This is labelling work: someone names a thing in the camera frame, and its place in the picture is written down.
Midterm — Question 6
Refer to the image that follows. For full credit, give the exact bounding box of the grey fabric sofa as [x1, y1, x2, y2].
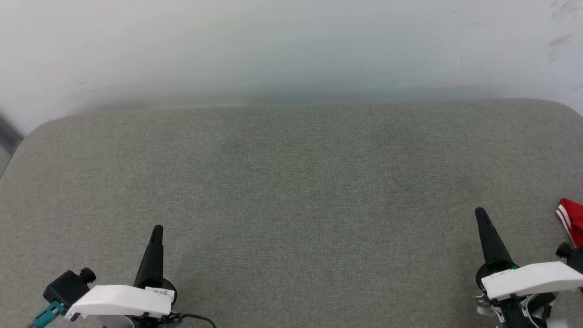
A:
[0, 99, 583, 328]

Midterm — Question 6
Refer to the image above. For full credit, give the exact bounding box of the thin black left cable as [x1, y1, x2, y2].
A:
[169, 312, 217, 328]

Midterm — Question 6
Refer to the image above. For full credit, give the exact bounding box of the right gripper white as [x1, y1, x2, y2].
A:
[474, 207, 583, 302]

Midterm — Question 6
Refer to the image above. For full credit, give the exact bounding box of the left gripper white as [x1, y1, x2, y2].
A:
[64, 225, 178, 320]

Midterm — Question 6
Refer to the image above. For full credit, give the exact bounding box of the left teal cable connector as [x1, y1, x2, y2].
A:
[26, 300, 67, 328]

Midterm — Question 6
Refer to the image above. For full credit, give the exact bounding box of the red and white t-shirt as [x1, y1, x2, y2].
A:
[555, 198, 583, 249]

